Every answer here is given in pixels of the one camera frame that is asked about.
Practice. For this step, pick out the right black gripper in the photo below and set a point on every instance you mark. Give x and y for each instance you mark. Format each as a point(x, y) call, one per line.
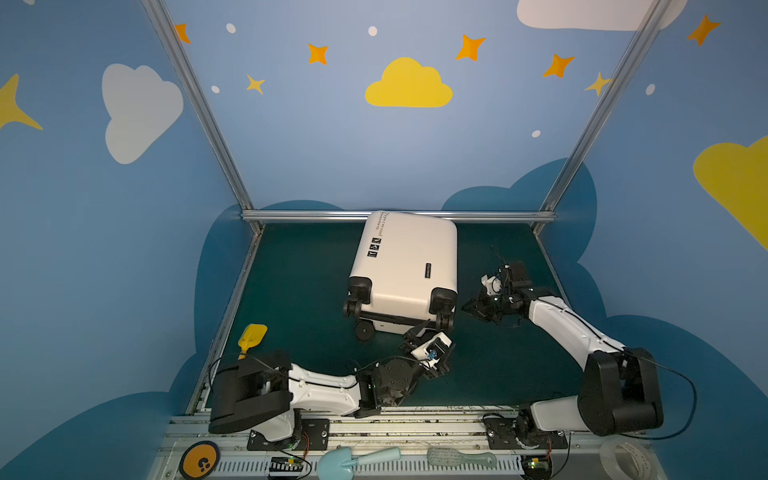
point(496, 301)

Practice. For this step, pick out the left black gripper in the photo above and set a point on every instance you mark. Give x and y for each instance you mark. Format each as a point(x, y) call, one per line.
point(420, 336)

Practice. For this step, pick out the white hard-shell suitcase black lining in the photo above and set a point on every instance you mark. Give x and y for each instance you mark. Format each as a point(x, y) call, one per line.
point(404, 275)

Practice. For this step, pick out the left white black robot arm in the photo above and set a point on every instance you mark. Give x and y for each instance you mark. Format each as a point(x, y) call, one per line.
point(269, 393)

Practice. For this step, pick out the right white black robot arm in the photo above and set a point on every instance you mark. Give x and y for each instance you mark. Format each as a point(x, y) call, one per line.
point(619, 391)

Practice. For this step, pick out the pale green hair brush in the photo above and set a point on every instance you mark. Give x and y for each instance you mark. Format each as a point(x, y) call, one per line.
point(451, 458)

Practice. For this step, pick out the teal toy shovel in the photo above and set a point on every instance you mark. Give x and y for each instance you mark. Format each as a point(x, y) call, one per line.
point(340, 463)

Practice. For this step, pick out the yellow toy shovel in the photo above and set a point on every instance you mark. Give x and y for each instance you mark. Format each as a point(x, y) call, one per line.
point(251, 337)

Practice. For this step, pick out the right small circuit board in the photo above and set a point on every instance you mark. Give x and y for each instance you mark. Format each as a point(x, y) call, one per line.
point(536, 468)

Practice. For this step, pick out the small circuit board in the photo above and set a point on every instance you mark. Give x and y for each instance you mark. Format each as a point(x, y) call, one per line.
point(536, 468)
point(285, 467)

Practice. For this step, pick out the left small circuit board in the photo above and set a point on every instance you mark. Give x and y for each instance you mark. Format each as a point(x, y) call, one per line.
point(285, 467)

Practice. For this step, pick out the orange black round disc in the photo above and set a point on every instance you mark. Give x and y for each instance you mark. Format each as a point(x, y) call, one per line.
point(199, 460)

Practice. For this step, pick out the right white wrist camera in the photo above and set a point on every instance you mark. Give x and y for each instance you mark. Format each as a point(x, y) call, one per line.
point(494, 286)

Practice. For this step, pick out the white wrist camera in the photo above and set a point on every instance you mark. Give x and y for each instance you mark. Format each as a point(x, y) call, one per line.
point(494, 286)
point(437, 353)

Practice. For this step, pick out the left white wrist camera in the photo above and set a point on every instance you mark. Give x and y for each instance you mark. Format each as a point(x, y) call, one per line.
point(437, 353)

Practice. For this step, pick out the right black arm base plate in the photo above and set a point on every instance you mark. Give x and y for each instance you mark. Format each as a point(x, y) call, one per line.
point(504, 434)

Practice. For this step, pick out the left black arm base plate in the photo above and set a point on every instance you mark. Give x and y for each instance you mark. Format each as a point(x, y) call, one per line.
point(310, 435)

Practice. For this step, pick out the aluminium frame rear crossbar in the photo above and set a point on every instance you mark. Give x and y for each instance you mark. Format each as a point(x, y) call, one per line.
point(318, 216)

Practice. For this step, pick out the right aluminium frame post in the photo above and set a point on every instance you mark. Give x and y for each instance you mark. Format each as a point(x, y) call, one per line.
point(632, 58)

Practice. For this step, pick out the aluminium frame post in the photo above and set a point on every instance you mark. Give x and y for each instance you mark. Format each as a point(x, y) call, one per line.
point(632, 58)
point(173, 46)

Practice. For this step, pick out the left aluminium frame post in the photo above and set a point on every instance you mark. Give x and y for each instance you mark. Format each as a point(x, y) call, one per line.
point(173, 46)

